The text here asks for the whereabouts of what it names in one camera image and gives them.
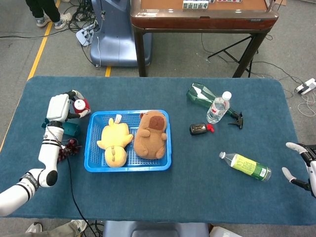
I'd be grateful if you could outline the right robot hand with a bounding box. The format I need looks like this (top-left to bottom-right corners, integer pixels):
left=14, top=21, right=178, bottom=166
left=282, top=142, right=316, bottom=198

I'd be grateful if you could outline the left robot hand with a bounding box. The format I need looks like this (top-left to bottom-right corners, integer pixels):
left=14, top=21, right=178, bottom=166
left=46, top=89, right=90, bottom=123

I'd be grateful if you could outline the red NFC juice bottle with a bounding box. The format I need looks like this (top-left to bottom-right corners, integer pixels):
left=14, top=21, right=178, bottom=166
left=73, top=98, right=91, bottom=117

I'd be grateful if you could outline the yellow plush toy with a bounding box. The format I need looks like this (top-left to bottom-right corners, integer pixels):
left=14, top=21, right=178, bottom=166
left=96, top=114, right=134, bottom=167

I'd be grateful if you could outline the brown capybara plush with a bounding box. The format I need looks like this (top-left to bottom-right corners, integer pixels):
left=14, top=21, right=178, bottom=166
left=133, top=111, right=167, bottom=159

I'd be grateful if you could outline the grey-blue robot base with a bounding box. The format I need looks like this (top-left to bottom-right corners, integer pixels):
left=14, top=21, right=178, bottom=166
left=102, top=220, right=210, bottom=237

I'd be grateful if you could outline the green tea bottle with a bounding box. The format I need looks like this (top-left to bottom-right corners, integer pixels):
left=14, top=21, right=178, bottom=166
left=219, top=151, right=272, bottom=182

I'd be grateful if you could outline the clear water bottle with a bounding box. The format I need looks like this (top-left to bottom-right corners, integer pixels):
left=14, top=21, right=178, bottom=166
left=206, top=91, right=233, bottom=124

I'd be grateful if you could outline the small black red-capped bottle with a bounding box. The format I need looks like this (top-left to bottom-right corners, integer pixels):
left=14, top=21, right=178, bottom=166
left=189, top=122, right=215, bottom=136

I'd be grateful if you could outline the green spray bottle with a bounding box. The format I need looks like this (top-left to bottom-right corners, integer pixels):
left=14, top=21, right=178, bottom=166
left=186, top=82, right=244, bottom=129

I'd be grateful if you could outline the dark teal plastic case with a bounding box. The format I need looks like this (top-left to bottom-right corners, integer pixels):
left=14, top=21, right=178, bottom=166
left=41, top=118, right=81, bottom=136

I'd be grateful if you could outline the purple grape bunch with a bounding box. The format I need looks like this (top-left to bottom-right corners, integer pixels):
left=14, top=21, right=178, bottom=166
left=58, top=138, right=82, bottom=162

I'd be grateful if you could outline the blue plastic mesh basket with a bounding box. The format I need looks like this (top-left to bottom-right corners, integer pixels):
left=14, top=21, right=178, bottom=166
left=84, top=110, right=172, bottom=173

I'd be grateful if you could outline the white power strip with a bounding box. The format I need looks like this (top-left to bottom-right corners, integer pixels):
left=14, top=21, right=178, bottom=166
left=294, top=78, right=316, bottom=95
left=75, top=23, right=98, bottom=47

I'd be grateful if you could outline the person in black trousers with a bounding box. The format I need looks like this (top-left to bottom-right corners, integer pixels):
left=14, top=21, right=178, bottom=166
left=25, top=0, right=73, bottom=30

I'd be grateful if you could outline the white plastic item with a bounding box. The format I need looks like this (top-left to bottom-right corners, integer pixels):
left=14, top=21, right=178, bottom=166
left=209, top=226, right=237, bottom=237

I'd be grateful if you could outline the person with grey sneakers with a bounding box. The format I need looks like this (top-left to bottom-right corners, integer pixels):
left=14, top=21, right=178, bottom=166
left=24, top=219, right=88, bottom=237

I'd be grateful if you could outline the blue table cloth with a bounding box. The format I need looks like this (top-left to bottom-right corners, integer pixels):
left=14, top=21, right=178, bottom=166
left=0, top=76, right=316, bottom=227

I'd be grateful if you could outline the brown mahjong table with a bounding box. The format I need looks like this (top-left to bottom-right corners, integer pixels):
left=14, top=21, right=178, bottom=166
left=130, top=0, right=279, bottom=79

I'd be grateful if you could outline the green-print mahjong tile row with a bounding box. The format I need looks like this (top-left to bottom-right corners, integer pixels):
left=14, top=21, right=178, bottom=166
left=182, top=0, right=209, bottom=10

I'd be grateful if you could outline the white floor cable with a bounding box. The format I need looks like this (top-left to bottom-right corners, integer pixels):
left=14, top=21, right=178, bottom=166
left=297, top=93, right=316, bottom=117

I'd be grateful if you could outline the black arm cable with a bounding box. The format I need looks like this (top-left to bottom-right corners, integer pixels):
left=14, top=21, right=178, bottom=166
left=44, top=125, right=97, bottom=237

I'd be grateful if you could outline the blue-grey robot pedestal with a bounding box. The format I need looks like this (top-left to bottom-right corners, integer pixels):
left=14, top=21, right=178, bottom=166
left=89, top=0, right=153, bottom=68

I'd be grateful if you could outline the black floor cable bundle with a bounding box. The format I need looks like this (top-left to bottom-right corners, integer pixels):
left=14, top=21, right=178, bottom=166
left=68, top=0, right=99, bottom=33

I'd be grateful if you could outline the thin black floor cable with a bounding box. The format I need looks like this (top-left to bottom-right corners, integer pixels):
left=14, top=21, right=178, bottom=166
left=201, top=33, right=304, bottom=84

